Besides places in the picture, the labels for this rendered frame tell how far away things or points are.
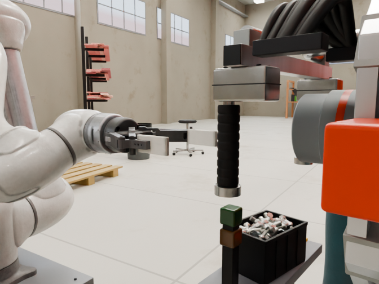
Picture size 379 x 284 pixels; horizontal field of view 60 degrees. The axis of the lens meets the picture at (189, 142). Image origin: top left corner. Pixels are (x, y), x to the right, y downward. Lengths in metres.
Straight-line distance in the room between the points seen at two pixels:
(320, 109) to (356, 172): 0.33
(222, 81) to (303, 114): 0.16
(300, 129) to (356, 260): 0.27
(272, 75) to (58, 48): 9.47
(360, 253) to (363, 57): 0.19
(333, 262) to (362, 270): 0.40
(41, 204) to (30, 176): 0.40
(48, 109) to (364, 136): 9.36
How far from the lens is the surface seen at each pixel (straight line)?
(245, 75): 0.48
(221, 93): 0.50
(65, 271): 1.09
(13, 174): 0.70
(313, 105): 0.60
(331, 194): 0.27
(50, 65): 9.64
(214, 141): 0.62
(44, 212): 1.10
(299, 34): 0.43
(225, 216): 0.75
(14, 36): 1.20
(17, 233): 1.04
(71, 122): 0.76
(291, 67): 0.63
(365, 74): 0.35
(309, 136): 0.58
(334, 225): 0.76
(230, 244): 0.77
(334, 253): 0.78
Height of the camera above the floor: 0.90
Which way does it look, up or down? 7 degrees down
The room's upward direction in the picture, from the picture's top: straight up
